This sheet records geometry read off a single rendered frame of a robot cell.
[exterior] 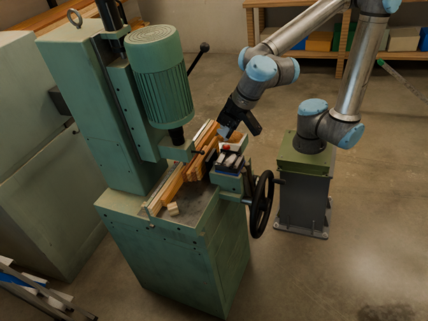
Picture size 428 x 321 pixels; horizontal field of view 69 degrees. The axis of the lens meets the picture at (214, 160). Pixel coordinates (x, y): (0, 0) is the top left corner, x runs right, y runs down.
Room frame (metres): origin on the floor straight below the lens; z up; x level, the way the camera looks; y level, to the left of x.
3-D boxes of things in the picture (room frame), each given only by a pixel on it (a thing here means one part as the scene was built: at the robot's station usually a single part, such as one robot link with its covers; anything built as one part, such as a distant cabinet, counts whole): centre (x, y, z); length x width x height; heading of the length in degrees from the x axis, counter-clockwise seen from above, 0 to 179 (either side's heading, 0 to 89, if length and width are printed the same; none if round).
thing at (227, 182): (0.95, -0.06, 0.92); 0.15 x 0.13 x 0.09; 150
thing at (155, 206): (1.06, 0.12, 0.93); 0.60 x 0.02 x 0.05; 150
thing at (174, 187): (1.11, 0.07, 0.92); 0.62 x 0.02 x 0.04; 150
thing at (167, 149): (1.02, 0.14, 1.03); 0.14 x 0.07 x 0.09; 60
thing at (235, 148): (0.96, -0.07, 0.99); 0.13 x 0.11 x 0.06; 150
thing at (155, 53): (1.01, 0.13, 1.35); 0.18 x 0.18 x 0.31
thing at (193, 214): (0.99, 0.01, 0.87); 0.61 x 0.30 x 0.06; 150
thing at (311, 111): (1.36, -0.57, 0.83); 0.17 x 0.15 x 0.18; 32
